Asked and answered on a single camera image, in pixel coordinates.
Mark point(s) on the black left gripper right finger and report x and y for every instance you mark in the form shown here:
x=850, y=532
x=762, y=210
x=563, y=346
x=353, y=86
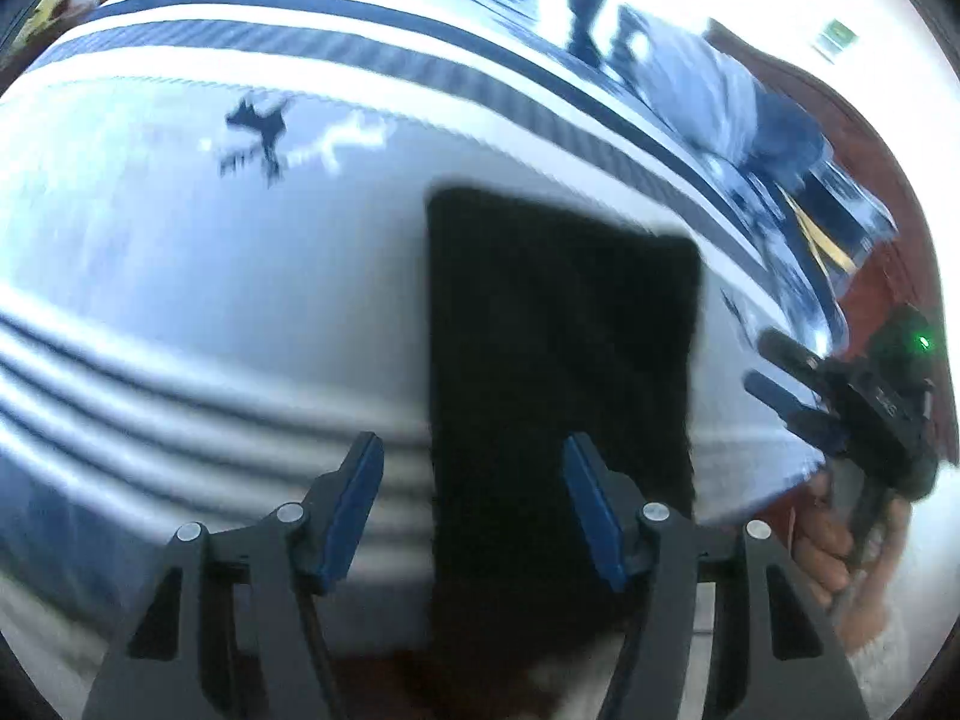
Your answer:
x=724, y=604

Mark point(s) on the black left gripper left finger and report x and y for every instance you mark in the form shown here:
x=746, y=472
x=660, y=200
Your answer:
x=228, y=627

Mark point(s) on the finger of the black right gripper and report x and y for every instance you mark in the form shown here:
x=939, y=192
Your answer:
x=791, y=357
x=815, y=427

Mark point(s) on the black small garment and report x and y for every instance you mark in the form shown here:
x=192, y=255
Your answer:
x=544, y=323

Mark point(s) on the right hand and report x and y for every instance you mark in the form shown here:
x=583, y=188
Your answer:
x=822, y=549

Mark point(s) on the white fluffy blanket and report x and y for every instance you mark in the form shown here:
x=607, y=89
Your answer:
x=882, y=669

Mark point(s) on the blue white patterned bedsheet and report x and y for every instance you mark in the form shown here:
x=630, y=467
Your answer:
x=813, y=224

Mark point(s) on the grey striped bed blanket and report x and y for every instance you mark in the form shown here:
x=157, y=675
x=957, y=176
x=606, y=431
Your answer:
x=214, y=275

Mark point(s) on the green wall sign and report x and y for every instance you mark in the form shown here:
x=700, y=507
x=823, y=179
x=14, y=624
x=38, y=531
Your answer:
x=834, y=39

